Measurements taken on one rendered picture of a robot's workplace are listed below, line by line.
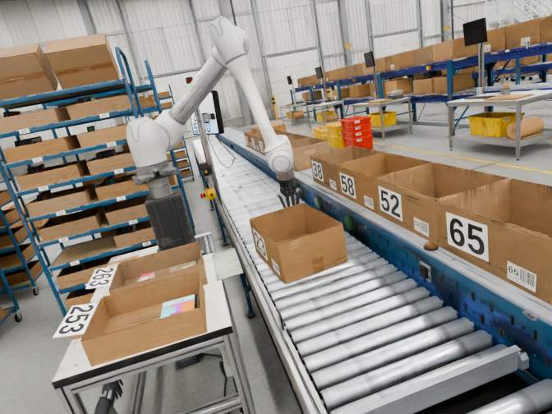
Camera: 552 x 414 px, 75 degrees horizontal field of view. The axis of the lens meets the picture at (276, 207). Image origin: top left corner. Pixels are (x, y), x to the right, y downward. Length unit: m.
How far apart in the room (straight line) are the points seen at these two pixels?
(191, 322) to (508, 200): 1.15
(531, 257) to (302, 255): 0.75
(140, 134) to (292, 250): 0.90
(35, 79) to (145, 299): 1.98
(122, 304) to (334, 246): 0.87
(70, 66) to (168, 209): 1.49
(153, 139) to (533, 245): 1.52
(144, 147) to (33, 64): 1.41
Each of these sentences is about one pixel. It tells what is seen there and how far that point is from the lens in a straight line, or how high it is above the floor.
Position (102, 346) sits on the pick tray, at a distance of 1.35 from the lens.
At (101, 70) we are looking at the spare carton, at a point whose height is 1.84.
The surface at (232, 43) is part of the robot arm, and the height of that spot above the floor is 1.69.
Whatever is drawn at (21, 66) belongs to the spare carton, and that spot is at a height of 1.93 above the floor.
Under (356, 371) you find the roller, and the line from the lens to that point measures 1.07.
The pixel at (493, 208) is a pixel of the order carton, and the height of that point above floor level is 0.96.
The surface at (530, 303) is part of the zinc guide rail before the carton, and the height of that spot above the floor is 0.89.
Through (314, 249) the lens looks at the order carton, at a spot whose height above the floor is 0.85.
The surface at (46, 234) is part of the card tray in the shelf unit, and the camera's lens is 3.16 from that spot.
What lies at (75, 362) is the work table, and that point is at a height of 0.75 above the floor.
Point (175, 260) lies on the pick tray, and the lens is 1.85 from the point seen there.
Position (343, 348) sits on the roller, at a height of 0.75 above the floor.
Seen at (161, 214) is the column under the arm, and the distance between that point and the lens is 1.87.
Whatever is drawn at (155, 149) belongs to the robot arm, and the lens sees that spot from 1.83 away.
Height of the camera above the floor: 1.47
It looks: 18 degrees down
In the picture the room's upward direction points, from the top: 11 degrees counter-clockwise
